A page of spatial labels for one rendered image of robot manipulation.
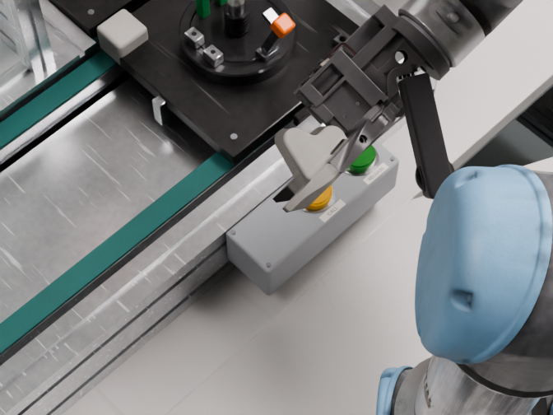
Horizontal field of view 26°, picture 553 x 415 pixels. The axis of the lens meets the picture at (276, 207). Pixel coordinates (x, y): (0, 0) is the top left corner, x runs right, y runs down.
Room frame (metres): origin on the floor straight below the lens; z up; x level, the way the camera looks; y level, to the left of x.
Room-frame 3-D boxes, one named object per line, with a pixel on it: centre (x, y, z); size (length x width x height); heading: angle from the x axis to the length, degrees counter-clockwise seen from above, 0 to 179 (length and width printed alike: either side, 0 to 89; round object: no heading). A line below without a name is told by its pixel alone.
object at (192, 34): (0.89, 0.10, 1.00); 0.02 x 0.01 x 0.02; 44
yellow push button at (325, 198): (0.70, -0.04, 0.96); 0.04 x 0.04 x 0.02
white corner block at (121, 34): (0.91, 0.18, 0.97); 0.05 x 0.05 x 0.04; 44
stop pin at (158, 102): (0.82, 0.14, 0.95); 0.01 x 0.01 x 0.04; 44
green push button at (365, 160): (0.74, -0.09, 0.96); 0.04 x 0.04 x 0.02
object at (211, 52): (0.86, 0.07, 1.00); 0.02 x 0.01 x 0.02; 44
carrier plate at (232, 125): (0.91, 0.05, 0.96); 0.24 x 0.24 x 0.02; 44
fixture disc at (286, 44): (0.91, 0.05, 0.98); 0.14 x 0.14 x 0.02
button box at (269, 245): (0.70, -0.04, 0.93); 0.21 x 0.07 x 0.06; 134
